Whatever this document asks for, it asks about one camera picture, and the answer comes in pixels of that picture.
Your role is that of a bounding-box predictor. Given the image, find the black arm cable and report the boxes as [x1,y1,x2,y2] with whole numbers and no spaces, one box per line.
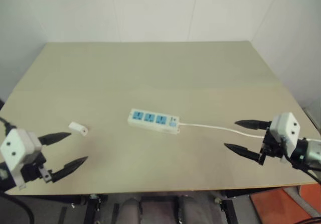
[0,117,18,136]
[282,155,321,185]

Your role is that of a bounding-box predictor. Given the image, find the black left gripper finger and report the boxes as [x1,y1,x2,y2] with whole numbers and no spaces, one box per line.
[38,132,72,146]
[51,156,89,183]

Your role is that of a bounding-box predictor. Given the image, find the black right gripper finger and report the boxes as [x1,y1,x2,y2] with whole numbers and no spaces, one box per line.
[234,120,272,131]
[223,143,266,166]

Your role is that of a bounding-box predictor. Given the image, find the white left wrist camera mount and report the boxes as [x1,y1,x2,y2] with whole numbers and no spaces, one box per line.
[0,128,44,191]

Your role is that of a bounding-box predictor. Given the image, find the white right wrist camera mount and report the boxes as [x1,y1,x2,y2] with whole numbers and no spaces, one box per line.
[269,111,302,163]

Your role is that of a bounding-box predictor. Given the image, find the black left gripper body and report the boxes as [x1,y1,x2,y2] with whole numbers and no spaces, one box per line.
[19,155,55,184]

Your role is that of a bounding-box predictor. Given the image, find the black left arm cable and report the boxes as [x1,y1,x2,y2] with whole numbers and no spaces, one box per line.
[0,117,18,136]

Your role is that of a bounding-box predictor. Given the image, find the orange floor mat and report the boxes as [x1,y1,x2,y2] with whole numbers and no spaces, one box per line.
[249,183,321,224]

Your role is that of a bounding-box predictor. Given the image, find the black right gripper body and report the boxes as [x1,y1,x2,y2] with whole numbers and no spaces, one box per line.
[260,128,286,163]

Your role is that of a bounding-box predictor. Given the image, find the black metal table frame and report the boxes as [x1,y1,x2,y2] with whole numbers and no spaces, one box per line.
[0,188,299,224]

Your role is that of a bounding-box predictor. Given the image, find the white power strip blue sockets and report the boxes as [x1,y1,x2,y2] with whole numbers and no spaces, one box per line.
[127,109,181,135]

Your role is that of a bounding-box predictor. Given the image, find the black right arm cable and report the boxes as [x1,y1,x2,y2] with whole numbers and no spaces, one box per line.
[282,155,321,185]

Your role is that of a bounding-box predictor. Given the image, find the white power cable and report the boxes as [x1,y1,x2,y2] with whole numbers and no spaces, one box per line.
[179,123,267,138]

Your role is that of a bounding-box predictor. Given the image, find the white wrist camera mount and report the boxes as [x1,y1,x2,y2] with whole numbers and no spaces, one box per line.
[269,111,302,163]
[0,128,44,191]

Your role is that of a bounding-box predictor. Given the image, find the small white plug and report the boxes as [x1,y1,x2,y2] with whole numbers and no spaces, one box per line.
[68,121,89,137]

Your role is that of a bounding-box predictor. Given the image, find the dark grey rounded shape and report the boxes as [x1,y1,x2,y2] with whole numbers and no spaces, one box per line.
[119,198,140,224]

